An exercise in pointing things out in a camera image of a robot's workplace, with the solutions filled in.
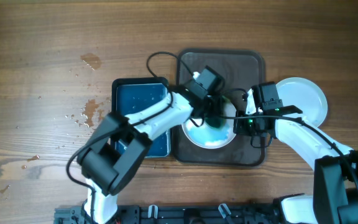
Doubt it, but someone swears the black water basin tray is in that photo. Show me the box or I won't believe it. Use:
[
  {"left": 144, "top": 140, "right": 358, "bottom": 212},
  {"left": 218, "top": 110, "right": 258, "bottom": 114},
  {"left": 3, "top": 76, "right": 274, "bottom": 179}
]
[{"left": 112, "top": 77, "right": 171, "bottom": 158}]

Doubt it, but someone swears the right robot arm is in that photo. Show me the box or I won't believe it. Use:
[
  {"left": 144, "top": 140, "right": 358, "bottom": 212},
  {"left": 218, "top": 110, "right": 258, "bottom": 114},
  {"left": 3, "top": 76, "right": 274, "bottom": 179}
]
[{"left": 234, "top": 78, "right": 358, "bottom": 223}]

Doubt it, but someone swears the dark brown serving tray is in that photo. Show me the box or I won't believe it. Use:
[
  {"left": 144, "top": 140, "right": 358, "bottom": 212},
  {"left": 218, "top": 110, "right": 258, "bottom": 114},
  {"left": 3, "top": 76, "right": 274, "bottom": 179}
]
[{"left": 171, "top": 48, "right": 267, "bottom": 169}]

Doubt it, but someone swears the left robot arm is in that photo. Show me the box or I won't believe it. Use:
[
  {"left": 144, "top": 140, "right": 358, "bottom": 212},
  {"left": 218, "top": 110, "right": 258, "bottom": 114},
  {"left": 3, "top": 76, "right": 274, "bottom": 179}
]
[{"left": 73, "top": 67, "right": 224, "bottom": 223}]

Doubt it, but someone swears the white plate bottom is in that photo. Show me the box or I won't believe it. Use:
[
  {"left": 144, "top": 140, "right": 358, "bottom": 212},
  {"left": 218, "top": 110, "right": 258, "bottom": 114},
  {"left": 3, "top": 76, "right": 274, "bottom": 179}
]
[{"left": 246, "top": 77, "right": 328, "bottom": 130}]

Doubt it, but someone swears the white plate top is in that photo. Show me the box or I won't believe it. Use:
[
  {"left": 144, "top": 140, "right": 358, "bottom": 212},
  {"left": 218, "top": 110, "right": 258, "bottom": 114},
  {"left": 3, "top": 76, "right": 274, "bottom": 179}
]
[{"left": 181, "top": 96, "right": 236, "bottom": 149}]

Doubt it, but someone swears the green yellow sponge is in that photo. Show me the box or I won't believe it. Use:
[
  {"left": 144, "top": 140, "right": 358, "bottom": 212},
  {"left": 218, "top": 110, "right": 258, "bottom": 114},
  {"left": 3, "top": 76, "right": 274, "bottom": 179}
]
[{"left": 208, "top": 96, "right": 229, "bottom": 130}]

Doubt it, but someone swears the white plate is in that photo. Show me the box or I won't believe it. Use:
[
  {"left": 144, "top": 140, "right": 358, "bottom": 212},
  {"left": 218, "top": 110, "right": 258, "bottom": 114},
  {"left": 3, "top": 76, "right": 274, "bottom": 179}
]
[
  {"left": 246, "top": 77, "right": 328, "bottom": 130},
  {"left": 181, "top": 96, "right": 236, "bottom": 149}
]

